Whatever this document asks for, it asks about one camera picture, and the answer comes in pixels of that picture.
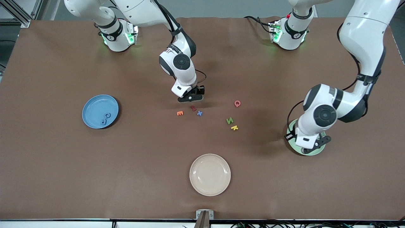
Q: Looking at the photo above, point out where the light green plate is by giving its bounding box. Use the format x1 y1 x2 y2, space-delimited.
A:
286 118 327 156

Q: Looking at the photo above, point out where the brown table mat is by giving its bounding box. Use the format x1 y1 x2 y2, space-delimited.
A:
0 16 405 221

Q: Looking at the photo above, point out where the beige plate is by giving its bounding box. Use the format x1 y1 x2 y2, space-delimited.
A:
189 154 231 197

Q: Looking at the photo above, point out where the blue plate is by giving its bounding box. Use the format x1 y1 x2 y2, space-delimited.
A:
82 94 119 129

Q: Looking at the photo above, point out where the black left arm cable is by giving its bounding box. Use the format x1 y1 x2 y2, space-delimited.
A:
286 22 363 136

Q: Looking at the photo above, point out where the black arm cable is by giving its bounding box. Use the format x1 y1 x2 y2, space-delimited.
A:
286 22 363 136
153 0 207 86

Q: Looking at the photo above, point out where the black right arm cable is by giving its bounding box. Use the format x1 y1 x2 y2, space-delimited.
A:
153 0 207 86

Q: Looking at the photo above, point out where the black cable bundle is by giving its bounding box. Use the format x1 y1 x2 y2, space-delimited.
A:
229 218 405 228

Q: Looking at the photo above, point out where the black base cable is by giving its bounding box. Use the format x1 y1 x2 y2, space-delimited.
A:
244 15 273 35

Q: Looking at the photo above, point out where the grey metal bracket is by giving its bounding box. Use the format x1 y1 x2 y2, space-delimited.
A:
196 209 214 220

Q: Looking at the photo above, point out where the grey camera stand pole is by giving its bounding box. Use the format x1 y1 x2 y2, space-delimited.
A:
194 211 210 228

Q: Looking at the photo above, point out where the aluminium frame profile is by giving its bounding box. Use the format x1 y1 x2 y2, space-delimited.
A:
0 0 43 28

